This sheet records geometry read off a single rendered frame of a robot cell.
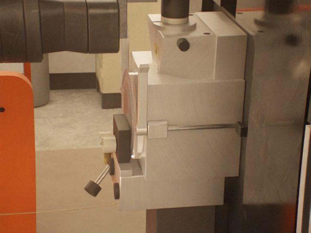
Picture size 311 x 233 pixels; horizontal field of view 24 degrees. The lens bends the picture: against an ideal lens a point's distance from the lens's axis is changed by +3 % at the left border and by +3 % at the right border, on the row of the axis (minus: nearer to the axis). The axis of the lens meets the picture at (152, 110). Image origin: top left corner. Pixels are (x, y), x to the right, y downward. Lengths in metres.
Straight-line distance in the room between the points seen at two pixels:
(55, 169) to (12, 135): 0.66
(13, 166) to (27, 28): 0.48
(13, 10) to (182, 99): 0.16
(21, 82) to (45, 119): 2.84
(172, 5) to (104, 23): 0.07
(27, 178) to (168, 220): 0.41
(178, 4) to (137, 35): 3.20
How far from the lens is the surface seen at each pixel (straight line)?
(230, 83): 0.65
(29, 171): 1.08
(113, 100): 3.98
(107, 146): 0.68
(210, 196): 0.70
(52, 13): 0.62
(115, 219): 1.50
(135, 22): 3.83
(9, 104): 1.03
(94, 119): 3.85
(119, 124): 0.68
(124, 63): 0.73
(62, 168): 1.71
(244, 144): 0.66
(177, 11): 0.65
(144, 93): 0.62
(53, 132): 3.70
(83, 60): 4.25
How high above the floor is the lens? 1.46
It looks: 22 degrees down
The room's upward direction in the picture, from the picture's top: 2 degrees clockwise
